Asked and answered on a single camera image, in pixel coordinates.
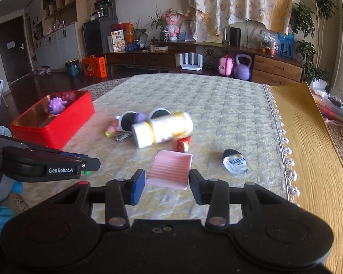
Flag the wooden tv console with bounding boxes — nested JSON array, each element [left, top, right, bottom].
[[104, 40, 305, 85]]

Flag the white yellow cylinder canister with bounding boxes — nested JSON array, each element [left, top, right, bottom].
[[131, 111, 193, 149]]

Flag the small potted plant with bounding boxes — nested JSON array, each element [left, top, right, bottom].
[[133, 17, 149, 43]]

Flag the floral cloth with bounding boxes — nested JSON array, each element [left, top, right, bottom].
[[188, 0, 302, 35]]

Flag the black speaker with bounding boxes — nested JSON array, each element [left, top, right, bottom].
[[229, 28, 242, 46]]

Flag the grey storage cabinet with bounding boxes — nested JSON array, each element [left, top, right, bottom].
[[31, 23, 80, 70]]

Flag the cream board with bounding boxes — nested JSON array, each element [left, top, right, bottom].
[[208, 33, 225, 45]]

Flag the pink toy suitcase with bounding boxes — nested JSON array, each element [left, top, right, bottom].
[[218, 54, 235, 77]]

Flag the black coffee machine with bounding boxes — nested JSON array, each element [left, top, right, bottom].
[[93, 0, 116, 19]]

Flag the potted orchid plant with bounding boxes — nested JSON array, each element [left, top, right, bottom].
[[149, 6, 169, 42]]

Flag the red tin box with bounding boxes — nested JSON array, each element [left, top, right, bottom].
[[10, 90, 95, 150]]

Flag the dark patterned cloth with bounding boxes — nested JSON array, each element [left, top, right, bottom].
[[81, 78, 139, 101]]

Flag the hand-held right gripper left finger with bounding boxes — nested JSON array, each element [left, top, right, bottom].
[[53, 169, 146, 231]]

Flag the beige quilted tablecloth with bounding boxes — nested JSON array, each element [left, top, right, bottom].
[[16, 74, 300, 226]]

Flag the orange gift bag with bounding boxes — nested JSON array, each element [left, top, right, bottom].
[[119, 23, 135, 44], [82, 55, 107, 78]]

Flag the blue gift bag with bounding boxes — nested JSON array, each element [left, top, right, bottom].
[[277, 33, 295, 58]]

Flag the purple spiky toy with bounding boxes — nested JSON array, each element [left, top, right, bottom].
[[48, 97, 68, 115]]

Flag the teal bucket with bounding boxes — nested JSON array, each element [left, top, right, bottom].
[[65, 58, 81, 77]]

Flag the grey plastic bag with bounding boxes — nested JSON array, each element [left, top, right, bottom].
[[0, 86, 12, 137]]

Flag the wooden wall shelf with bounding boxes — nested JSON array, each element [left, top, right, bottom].
[[41, 0, 76, 23]]

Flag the purple kettlebell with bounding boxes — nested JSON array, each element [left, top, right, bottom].
[[234, 54, 252, 80]]

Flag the pink doll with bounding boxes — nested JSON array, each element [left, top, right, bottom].
[[163, 8, 181, 41]]

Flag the plastic bag of fruit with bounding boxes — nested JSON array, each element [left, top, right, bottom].
[[259, 30, 279, 56]]

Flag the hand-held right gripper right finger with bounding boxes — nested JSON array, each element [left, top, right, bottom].
[[189, 169, 279, 231]]

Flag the black fridge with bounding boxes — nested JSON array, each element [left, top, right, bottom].
[[83, 17, 119, 58]]

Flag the dark brown door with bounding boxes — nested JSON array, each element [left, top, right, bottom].
[[0, 16, 33, 84]]

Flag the stack of colourful books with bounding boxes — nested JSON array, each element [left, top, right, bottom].
[[314, 91, 343, 129]]

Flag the printed snack bag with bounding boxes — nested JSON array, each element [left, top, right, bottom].
[[110, 31, 126, 53]]

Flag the tall green houseplant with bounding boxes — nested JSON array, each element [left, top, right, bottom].
[[292, 0, 338, 83]]

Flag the pink ribbed dish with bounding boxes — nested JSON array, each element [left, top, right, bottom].
[[146, 150, 193, 190]]

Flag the white router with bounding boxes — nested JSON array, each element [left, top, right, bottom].
[[180, 52, 203, 70]]

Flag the white round sunglasses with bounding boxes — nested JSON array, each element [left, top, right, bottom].
[[115, 108, 172, 132]]

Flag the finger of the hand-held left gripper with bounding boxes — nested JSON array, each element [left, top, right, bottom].
[[26, 144, 90, 160]]

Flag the white plant pot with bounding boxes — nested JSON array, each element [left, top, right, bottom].
[[310, 78, 328, 92]]

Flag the person's left hand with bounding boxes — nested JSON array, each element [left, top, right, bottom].
[[0, 181, 23, 242]]

